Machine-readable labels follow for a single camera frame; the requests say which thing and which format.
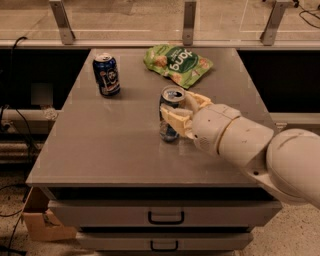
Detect left metal railing bracket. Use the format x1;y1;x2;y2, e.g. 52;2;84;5
49;0;75;45

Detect metal railing bracket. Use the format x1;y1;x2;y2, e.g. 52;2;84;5
49;0;75;45
260;0;289;46
182;0;197;46

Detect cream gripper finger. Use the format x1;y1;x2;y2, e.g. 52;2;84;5
185;91;212;113
160;104;193;139

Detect lower black drawer handle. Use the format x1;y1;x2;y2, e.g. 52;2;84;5
150;241;179;252

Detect middle metal railing bracket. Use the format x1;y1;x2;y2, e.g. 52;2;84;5
182;0;197;46

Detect dark blue pepsi can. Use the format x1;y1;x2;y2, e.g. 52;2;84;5
92;53;120;97

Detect grey drawer cabinet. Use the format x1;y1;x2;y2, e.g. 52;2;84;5
27;49;281;256

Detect silver blue redbull can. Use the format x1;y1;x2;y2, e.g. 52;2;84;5
159;85;185;142

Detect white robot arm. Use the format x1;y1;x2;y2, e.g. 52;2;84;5
159;88;320;208

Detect black drawer handle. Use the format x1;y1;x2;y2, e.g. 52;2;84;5
147;211;185;225
150;241;179;252

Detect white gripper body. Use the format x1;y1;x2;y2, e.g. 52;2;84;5
192;104;241;155

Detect black cable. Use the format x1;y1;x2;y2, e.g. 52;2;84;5
0;35;41;158
293;0;320;29

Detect cardboard box on floor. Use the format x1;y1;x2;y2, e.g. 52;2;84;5
22;188;77;242

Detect black cable at left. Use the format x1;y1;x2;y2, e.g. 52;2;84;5
0;35;41;158

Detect green chip bag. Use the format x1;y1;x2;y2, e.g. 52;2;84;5
143;44;213;89

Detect black cable top right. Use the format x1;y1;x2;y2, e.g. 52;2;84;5
293;0;320;29

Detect upper black drawer handle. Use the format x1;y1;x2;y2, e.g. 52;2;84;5
147;211;185;225

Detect right metal railing bracket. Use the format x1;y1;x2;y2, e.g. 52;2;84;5
260;0;289;46

